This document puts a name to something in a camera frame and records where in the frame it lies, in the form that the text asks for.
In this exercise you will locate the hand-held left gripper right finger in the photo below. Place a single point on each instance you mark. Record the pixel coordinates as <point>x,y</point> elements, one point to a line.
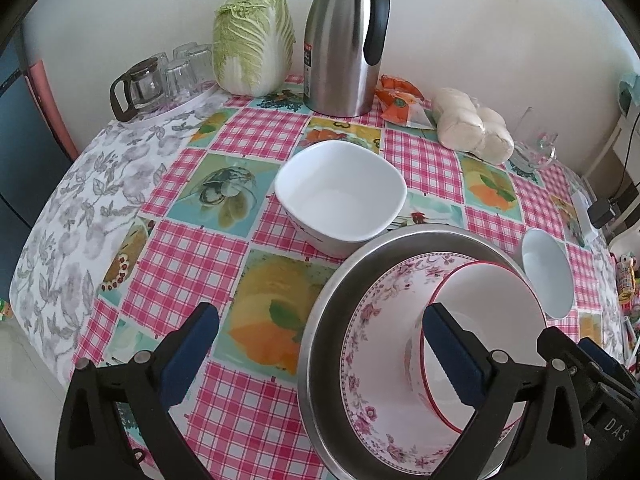
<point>452,355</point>

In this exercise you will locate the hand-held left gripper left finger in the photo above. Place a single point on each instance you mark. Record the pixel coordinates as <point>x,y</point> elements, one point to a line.
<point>190,345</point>

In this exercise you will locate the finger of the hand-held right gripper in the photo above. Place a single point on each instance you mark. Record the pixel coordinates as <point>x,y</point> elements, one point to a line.
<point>575,367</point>
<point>602,360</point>

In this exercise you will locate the red-rimmed floral bowl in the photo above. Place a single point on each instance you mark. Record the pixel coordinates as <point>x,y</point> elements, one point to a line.
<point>480,290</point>

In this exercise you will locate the pink floral plate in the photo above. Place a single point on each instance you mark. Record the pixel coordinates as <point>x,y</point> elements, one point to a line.
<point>380,360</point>

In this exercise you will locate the large metal basin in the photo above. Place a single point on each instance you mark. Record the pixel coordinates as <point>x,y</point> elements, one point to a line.
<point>325,360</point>

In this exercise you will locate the colourful packets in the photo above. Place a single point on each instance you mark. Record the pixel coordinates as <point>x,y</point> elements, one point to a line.
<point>629,282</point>

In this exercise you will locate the pink checked fruit tablecloth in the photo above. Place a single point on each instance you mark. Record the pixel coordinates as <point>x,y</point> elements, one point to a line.
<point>200,260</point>

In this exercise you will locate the small white round bowl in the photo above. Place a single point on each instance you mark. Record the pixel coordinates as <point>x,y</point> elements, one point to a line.
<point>547,270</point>

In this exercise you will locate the white plastic card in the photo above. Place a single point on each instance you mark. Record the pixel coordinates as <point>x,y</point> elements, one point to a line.
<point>582,217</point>

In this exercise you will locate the black power adapter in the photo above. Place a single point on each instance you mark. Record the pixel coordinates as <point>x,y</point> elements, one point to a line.
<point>603,214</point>

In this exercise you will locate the grey floral cloth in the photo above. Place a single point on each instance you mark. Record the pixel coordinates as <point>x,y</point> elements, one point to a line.
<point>80,195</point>

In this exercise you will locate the green box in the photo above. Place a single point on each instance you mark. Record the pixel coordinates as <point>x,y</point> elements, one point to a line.
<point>5,307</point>

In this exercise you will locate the white square bowl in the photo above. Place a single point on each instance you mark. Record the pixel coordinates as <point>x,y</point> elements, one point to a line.
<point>340,195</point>

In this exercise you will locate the clear glass mug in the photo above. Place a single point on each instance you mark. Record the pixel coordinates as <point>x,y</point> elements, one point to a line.
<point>532,150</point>

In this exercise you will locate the bag of white steamed buns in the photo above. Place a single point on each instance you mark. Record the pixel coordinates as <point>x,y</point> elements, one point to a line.
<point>475,125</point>

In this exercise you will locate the dark blue panel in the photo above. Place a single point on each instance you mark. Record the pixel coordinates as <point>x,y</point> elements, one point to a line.
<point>25,160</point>

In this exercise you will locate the orange snack packet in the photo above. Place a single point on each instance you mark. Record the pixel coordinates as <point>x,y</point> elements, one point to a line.
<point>405,107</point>

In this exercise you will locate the clear drinking glass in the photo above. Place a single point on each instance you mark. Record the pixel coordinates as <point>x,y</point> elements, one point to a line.
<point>159,61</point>
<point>181,52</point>
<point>201,67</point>
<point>180,80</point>

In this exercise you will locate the pink panel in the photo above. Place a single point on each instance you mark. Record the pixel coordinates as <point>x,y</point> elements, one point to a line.
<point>47,105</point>

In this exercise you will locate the napa cabbage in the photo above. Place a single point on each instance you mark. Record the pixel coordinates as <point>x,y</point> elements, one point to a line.
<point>250,40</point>

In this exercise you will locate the stainless steel thermos jug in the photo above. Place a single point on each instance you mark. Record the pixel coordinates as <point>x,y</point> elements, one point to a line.
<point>340,45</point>

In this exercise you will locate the green wall socket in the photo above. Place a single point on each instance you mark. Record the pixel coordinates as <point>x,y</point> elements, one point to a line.
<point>629,91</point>

